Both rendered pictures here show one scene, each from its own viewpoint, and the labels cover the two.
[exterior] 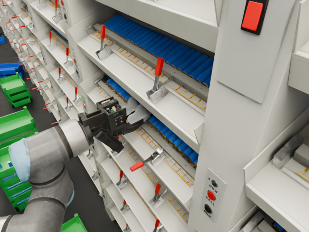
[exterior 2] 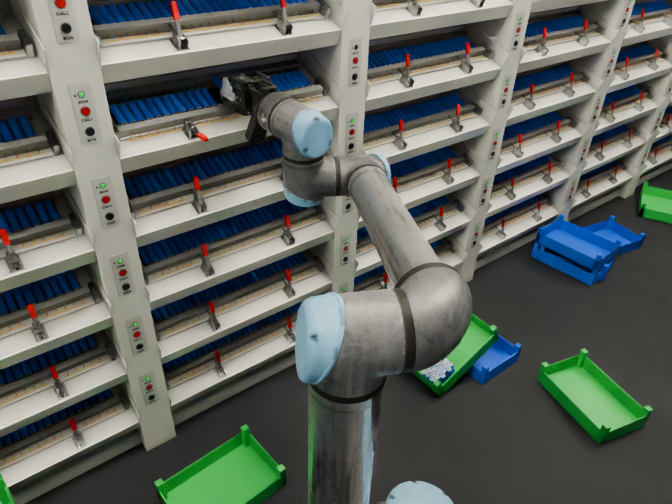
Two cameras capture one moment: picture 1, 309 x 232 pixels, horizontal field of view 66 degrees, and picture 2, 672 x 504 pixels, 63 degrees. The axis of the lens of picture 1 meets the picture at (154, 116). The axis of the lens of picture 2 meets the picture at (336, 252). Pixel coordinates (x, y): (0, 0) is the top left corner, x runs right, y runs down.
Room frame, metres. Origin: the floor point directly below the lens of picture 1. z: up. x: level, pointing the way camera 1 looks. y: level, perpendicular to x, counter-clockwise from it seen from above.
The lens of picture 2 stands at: (0.40, 1.39, 1.47)
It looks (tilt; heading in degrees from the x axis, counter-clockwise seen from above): 34 degrees down; 266
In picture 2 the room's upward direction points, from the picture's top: 2 degrees clockwise
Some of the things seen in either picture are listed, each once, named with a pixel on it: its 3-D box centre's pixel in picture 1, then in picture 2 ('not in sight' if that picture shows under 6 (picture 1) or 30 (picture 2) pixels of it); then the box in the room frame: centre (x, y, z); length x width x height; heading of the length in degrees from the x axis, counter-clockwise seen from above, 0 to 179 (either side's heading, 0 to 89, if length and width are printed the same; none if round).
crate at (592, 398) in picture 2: not in sight; (591, 393); (-0.58, 0.16, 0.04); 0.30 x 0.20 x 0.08; 110
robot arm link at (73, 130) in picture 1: (74, 136); (277, 114); (0.45, 0.20, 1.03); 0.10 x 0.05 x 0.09; 36
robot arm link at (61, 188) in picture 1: (51, 187); (307, 176); (0.39, 0.27, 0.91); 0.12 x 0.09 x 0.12; 6
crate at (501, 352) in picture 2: not in sight; (470, 341); (-0.23, -0.10, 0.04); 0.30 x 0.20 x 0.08; 125
